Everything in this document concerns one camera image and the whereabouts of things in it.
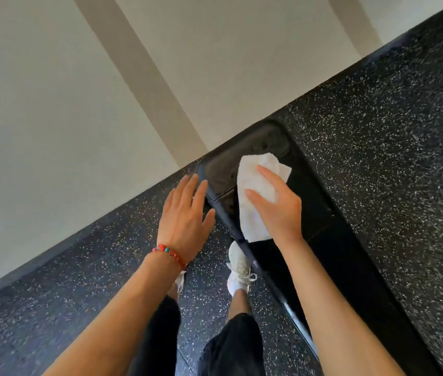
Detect person's white right shoe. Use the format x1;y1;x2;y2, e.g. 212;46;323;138
226;241;258;298

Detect red beaded bracelet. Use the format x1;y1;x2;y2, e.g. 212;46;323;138
151;244;188;271

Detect person's right forearm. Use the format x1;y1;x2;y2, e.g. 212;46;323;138
273;236;407;376

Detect person's left forearm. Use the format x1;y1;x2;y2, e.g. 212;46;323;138
42;251;185;376

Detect black padded bench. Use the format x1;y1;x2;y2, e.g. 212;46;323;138
197;120;443;376

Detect black trousers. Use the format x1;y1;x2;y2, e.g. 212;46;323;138
127;295;266;376

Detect white cleaning cloth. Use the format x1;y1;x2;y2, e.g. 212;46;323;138
237;152;293;243

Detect person's right hand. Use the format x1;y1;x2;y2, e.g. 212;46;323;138
244;164;305;247

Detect person's white shoe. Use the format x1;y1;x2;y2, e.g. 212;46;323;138
173;269;188;297
226;241;258;298

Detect person's white left shoe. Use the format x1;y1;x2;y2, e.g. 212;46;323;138
173;269;188;297

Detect person's left hand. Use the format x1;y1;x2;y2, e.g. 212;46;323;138
156;174;217;265

